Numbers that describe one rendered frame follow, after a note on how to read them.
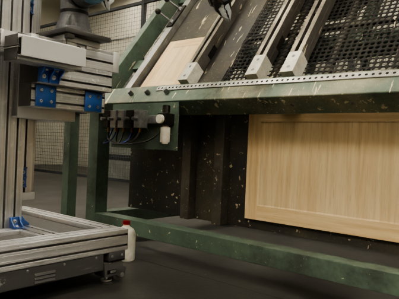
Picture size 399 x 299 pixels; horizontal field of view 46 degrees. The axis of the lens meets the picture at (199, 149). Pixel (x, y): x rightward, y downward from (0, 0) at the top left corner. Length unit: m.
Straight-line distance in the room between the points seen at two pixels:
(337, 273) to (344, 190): 0.38
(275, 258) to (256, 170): 0.49
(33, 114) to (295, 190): 1.19
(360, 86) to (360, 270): 0.68
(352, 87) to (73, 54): 1.05
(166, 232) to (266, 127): 0.73
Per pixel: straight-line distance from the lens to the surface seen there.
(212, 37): 2.55
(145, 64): 2.79
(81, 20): 2.05
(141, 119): 2.34
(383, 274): 1.84
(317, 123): 2.15
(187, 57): 2.63
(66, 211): 2.72
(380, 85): 1.81
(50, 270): 1.87
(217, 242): 2.19
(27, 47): 1.75
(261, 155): 2.29
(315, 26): 2.23
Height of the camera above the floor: 0.60
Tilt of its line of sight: level
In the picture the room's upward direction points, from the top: 3 degrees clockwise
